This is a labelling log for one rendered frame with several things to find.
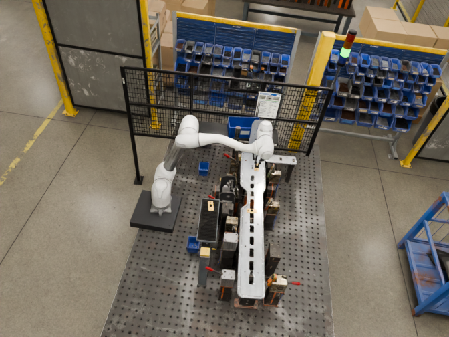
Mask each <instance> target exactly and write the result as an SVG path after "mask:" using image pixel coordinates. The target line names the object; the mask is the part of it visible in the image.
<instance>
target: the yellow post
mask: <svg viewBox="0 0 449 337"><path fill-rule="evenodd" d="M335 38H336V37H335V34H334V32H330V31H322V34H321V38H320V41H319V45H318V47H317V51H316V54H315V58H314V60H313V65H312V67H311V71H310V74H309V78H308V81H307V85H309V86H320V83H321V79H322V76H323V72H324V69H325V67H326V65H327V62H328V59H329V57H330V54H331V50H332V48H333V44H334V42H335ZM309 90H310V91H309ZM312 90H313V89H307V88H305V92H304V94H303V96H305V94H306V97H303V98H302V101H304V102H301V105H300V107H299V111H298V114H299V113H300V110H303V109H304V110H305V111H306V109H307V111H311V110H312V107H313V104H314V103H311V101H312V99H313V98H307V97H313V95H314V93H312V94H311V93H309V92H312ZM306 92H307V93H306ZM313 92H315V95H314V99H313V101H312V102H314V101H315V98H316V95H317V94H316V93H317V92H318V90H316V91H315V90H313ZM304 98H305V99H304ZM309 99H310V100H309ZM306 100H307V102H306ZM308 101H310V102H308ZM305 102H306V104H305ZM308 103H309V105H308ZM302 104H303V106H302ZM304 105H305V106H307V105H308V106H311V107H305V106H304ZM301 106H302V108H301ZM304 107H305V108H304ZM309 108H310V109H309ZM305 111H301V113H300V115H297V117H296V119H297V120H298V118H299V119H303V118H304V119H303V120H308V119H309V116H310V113H311V112H309V113H308V112H306V113H305ZM302 113H303V115H307V114H308V115H307V116H308V117H307V116H305V117H304V116H302V117H301V115H302ZM306 118H307V119H306ZM301 124H302V126H301ZM298 126H299V127H298ZM303 126H304V127H303ZM294 127H298V128H293V131H297V132H293V131H292V134H291V137H290V138H292V137H293V138H292V141H291V139H290V140H289V142H293V141H294V142H293V143H289V144H288V148H291V146H292V145H293V146H296V147H295V148H294V147H292V149H296V148H297V147H299V145H300V144H301V140H302V138H303V137H302V136H303V134H304V131H305V128H306V124H305V125H304V123H300V124H297V125H296V122H295V124H294ZM300 127H302V128H304V129H302V128H301V129H300ZM299 130H300V133H299ZM302 130H303V131H302ZM301 132H302V133H301ZM293 133H294V134H293ZM293 135H297V136H293ZM298 135H299V136H298ZM300 136H301V137H300ZM299 138H300V141H299ZM294 139H298V140H294ZM298 142H299V143H300V144H298V146H297V144H295V143H298ZM290 144H291V145H290ZM289 146H290V147H289ZM297 149H299V148H297Z"/></svg>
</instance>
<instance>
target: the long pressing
mask: <svg viewBox="0 0 449 337"><path fill-rule="evenodd" d="M254 167H255V164H254V160H253V154H252V153H250V152H242V153H241V171H240V186H241V187H242V188H243V189H244V190H245V191H246V192H247V204H246V205H244V206H243V207H241V210H240V225H239V262H238V282H237V294H238V295H239V297H241V298H248V299H256V300H261V299H263V298H264V297H265V258H264V225H263V193H264V191H265V189H266V178H265V160H264V162H261V164H260V165H259V171H254ZM252 168H253V169H252ZM251 175H254V176H255V177H254V180H253V181H252V180H251ZM251 184H254V188H253V189H252V188H251ZM257 190H258V191H257ZM251 191H252V192H254V197H251V196H250V192H251ZM251 199H252V200H254V209H257V213H253V214H254V223H253V224H251V223H250V213H248V212H247V209H250V200H251ZM257 224H258V225H257ZM250 225H253V226H254V233H250ZM250 237H253V238H254V243H253V245H250ZM245 246H246V247H245ZM249 249H253V257H249ZM250 261H253V274H250V270H249V262H250ZM249 275H253V285H251V284H249Z"/></svg>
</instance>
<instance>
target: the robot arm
mask: <svg viewBox="0 0 449 337"><path fill-rule="evenodd" d="M198 131H199V123H198V120H197V118H196V117H194V116H193V115H187V116H185V117H184V118H183V119H182V122H181V124H180V128H179V130H178V136H177V137H176V138H175V143H174V145H173V147H172V149H171V151H170V153H169V155H168V157H167V159H166V161H165V162H162V163H161V164H160V165H158V167H157V169H156V172H155V176H154V183H153V185H152V190H151V195H152V196H151V198H152V204H151V209H150V212H151V213H159V216H162V213H171V212H172V211H171V200H172V197H171V196H170V194H171V186H172V181H173V179H174V176H175V174H176V165H177V164H178V161H179V160H180V157H181V156H182V154H183V152H184V150H185V149H186V148H197V147H201V146H205V145H208V144H212V143H221V144H224V145H226V146H229V147H231V148H234V149H236V150H239V151H242V152H250V153H252V154H253V160H254V164H255V168H256V165H257V157H258V156H260V160H259V163H258V168H259V165H260V164H261V162H264V160H267V159H270V158H271V157H272V155H273V151H274V145H273V140H272V133H273V132H272V124H271V123H270V122H268V121H262V122H261V123H260V124H259V127H258V129H257V140H256V141H254V143H252V144H242V143H240V142H237V141H236V140H233V139H231V138H229V137H226V136H223V135H220V134H203V133H198ZM254 154H256V157H255V155H254Z"/></svg>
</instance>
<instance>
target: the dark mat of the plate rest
mask: <svg viewBox="0 0 449 337"><path fill-rule="evenodd" d="M208 201H213V207H214V211H209V210H208ZM218 206H219V201H218V200H211V199H202V206H201V212H200V221H199V227H198V237H197V240H205V241H216V230H217V221H218Z"/></svg>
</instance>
